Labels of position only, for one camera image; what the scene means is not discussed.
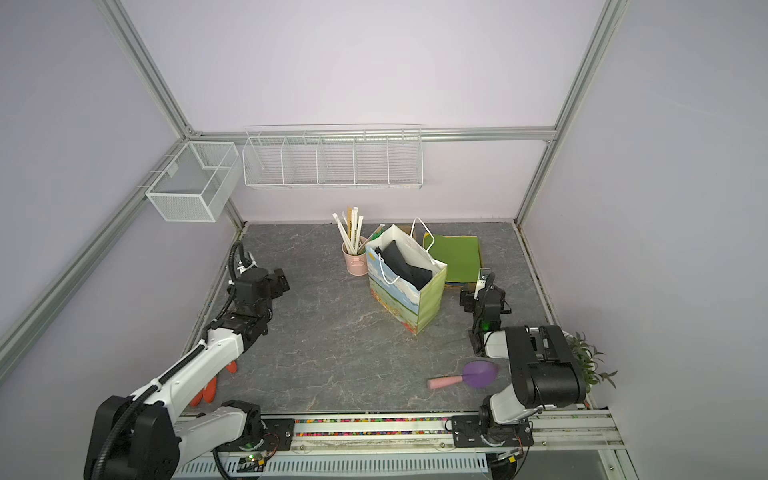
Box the landscape printed paper bag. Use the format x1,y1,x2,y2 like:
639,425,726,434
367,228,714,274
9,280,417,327
365,224,448,335

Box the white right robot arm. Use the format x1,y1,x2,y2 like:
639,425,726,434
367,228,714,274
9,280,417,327
451,268,587,449

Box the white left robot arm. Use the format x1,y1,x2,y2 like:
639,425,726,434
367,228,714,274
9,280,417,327
83,267,290,479

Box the green paper sheet in box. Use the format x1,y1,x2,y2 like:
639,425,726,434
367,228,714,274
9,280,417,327
423,234,482,284

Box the pink straw holder cup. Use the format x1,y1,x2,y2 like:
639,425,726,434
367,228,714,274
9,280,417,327
341,237,368,277

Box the orange red scissors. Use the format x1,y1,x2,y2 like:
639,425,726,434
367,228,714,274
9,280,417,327
189,360,238,407

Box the potted green plant white pot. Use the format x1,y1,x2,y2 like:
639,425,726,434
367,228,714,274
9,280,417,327
563,332,617,393

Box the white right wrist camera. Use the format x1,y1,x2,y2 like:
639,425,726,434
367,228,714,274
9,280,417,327
474,268,492,299

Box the purple scoop with pink handle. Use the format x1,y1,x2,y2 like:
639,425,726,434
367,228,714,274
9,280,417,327
427,360,499,390

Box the white mesh wall basket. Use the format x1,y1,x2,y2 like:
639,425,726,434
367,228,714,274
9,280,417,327
146,141,243,223

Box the white wire wall shelf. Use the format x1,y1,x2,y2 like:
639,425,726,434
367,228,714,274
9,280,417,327
241,123,424,188

